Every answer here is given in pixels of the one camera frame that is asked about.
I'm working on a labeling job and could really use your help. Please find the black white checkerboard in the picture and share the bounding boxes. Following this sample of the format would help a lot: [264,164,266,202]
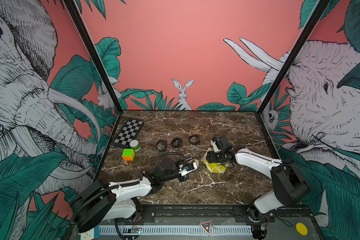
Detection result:
[113,118,144,149]

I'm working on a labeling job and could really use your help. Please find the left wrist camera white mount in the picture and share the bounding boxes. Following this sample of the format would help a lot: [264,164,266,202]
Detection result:
[179,162,199,177]

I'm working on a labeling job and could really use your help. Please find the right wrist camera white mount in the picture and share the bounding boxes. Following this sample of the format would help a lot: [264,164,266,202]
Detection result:
[211,140,221,153]

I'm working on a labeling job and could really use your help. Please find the red triangle warning sticker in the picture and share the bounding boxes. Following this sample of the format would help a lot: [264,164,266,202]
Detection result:
[200,220,212,235]

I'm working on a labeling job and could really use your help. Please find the black front mounting rail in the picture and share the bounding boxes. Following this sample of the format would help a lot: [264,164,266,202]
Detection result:
[70,204,316,224]

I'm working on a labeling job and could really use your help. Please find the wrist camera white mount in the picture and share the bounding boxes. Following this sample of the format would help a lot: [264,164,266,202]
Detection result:
[179,162,199,177]
[211,140,221,153]

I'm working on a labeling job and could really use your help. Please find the green white cylinder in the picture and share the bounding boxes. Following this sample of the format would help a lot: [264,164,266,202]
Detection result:
[130,140,141,152]

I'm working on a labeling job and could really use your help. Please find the yellow round button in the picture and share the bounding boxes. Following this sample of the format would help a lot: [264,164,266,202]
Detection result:
[296,223,308,236]

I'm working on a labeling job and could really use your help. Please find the colourful rubik's cube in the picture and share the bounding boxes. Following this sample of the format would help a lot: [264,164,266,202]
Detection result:
[122,149,135,161]

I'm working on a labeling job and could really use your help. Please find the black corrugated left cable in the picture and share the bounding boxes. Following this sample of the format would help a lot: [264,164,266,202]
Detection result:
[155,152,187,169]

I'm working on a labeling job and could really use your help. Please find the white slotted cable duct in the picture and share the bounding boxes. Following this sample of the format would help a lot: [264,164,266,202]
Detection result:
[98,224,253,236]

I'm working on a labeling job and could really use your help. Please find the black frame post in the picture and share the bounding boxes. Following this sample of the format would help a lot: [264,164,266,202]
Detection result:
[257,0,331,116]
[64,0,123,115]

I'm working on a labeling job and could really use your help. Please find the black left frame post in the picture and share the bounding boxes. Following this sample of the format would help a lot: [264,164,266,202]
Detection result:
[64,0,123,115]

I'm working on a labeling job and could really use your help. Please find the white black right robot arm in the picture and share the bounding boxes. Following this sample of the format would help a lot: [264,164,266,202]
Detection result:
[207,136,310,221]

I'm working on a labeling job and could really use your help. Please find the yellow green patterned towel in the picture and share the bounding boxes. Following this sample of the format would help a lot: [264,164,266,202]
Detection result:
[201,148,227,174]

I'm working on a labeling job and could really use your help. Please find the black right frame post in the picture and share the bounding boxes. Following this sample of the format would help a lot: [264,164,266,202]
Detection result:
[257,0,331,116]

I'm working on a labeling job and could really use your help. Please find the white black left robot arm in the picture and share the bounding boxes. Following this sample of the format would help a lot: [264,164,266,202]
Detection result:
[70,158,199,233]

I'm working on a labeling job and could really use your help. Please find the white power socket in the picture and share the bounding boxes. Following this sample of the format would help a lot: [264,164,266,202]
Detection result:
[80,228,100,240]

